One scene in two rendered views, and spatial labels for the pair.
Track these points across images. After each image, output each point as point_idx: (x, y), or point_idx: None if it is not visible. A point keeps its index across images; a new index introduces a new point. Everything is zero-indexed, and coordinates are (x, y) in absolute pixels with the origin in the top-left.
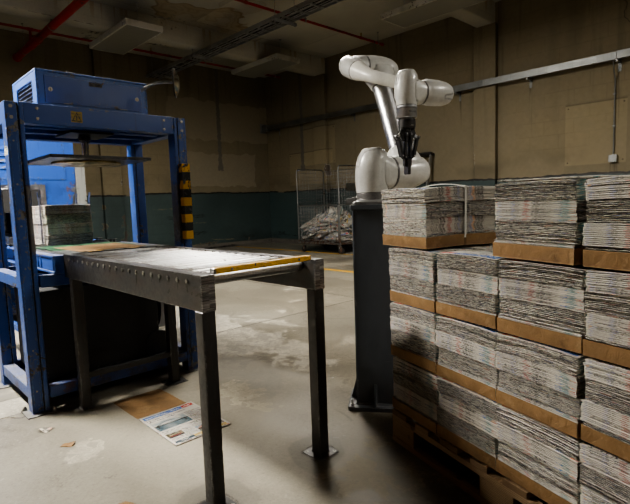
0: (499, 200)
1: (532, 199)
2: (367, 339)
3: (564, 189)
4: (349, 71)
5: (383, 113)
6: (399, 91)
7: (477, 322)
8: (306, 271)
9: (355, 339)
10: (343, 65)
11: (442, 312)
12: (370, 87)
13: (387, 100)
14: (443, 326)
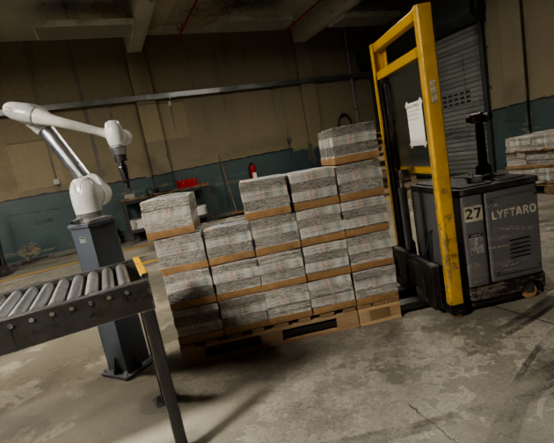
0: (244, 192)
1: (264, 188)
2: (122, 321)
3: (280, 181)
4: (31, 116)
5: (62, 151)
6: (115, 135)
7: (243, 257)
8: (130, 271)
9: (115, 325)
10: (18, 110)
11: (215, 263)
12: (37, 130)
13: (61, 141)
14: (218, 271)
